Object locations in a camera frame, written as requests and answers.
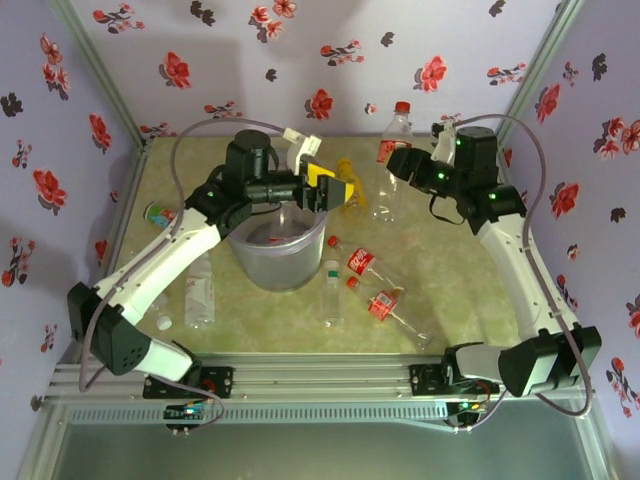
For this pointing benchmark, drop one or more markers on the clear bottle with red label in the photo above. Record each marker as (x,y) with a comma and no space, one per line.
(276,241)

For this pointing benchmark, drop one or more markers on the small clear cola bottle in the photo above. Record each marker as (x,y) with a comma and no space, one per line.
(361,261)
(382,304)

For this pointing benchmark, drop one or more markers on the aluminium table edge rail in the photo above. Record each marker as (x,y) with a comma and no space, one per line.
(127,185)
(537,250)

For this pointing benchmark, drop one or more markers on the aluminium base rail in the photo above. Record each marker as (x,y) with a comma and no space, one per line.
(320,375)

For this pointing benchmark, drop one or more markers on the right circuit board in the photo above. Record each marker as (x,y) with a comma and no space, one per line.
(467,407)

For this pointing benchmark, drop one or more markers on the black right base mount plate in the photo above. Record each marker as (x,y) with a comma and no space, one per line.
(422,380)

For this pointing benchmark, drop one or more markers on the tall clear cola bottle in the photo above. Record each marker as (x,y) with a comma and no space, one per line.
(395,130)

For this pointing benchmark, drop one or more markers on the left circuit board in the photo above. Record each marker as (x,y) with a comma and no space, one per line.
(187,411)

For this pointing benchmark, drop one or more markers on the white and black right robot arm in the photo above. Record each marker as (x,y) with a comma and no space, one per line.
(510,270)

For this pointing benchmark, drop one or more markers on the clear plastic bin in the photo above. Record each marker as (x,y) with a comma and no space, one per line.
(280,270)

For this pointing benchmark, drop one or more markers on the circuit board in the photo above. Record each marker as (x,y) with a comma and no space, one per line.
(467,407)
(187,411)

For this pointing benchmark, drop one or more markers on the small bottle with green label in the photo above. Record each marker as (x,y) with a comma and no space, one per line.
(332,300)

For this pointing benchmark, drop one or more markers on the large clear water bottle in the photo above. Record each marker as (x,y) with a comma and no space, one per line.
(200,300)

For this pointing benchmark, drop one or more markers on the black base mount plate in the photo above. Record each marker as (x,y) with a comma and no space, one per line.
(222,380)
(422,380)

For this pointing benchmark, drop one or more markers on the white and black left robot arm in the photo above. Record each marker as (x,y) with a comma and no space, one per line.
(160,260)

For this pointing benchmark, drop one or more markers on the bottle with colourful label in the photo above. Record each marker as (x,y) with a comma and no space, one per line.
(159,216)

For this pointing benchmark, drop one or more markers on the bright yellow plastic bottle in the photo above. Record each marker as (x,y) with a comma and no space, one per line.
(320,172)

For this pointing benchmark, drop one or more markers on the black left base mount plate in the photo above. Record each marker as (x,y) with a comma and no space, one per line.
(222,380)

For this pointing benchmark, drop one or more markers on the aluminium frame post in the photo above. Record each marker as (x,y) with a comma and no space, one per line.
(597,445)
(42,445)
(97,65)
(541,65)

